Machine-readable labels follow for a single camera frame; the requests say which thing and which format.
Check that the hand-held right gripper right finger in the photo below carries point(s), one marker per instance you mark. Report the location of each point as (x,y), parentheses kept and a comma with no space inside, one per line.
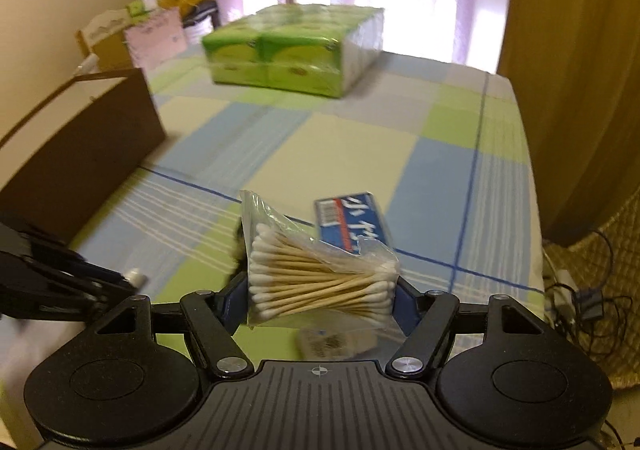
(404,305)

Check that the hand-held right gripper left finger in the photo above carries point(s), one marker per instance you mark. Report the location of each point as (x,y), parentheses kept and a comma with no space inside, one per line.
(235,302)

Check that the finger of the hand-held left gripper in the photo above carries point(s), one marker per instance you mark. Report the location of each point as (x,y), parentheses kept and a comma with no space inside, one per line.
(70,302)
(85,271)

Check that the cotton swab bag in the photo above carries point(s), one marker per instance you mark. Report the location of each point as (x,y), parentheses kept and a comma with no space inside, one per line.
(320,285)

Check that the blue dental floss box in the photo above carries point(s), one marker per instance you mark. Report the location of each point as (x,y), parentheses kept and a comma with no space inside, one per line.
(355,222)

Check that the brown cardboard box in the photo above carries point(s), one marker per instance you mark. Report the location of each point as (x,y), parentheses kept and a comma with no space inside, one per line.
(75,155)

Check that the clear packet with white label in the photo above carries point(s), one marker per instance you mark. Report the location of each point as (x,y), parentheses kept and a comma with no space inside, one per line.
(330,342)

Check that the checked tablecloth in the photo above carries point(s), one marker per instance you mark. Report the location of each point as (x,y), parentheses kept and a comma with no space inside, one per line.
(350,145)

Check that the black power adapter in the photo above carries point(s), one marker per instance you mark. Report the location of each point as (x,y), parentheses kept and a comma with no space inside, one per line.
(590,307)

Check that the cardboard box with clutter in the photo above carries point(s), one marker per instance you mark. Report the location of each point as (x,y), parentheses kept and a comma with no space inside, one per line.
(100,37)

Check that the pink white carton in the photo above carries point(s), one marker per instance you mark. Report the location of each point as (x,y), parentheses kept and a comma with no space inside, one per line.
(155,37)

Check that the green tissue multipack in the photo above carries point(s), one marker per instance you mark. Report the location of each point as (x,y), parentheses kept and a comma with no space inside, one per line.
(290,50)

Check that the white bucket stack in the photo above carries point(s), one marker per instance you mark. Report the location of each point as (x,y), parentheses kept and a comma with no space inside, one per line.
(197,34)

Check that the small green tissue pack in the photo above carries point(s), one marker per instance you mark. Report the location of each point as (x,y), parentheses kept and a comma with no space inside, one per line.
(142,5)

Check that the wooden wardrobe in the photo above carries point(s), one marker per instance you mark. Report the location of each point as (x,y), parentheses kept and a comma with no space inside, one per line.
(575,80)

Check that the yellow plastic bag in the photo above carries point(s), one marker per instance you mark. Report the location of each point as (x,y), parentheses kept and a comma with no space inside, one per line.
(189,0)

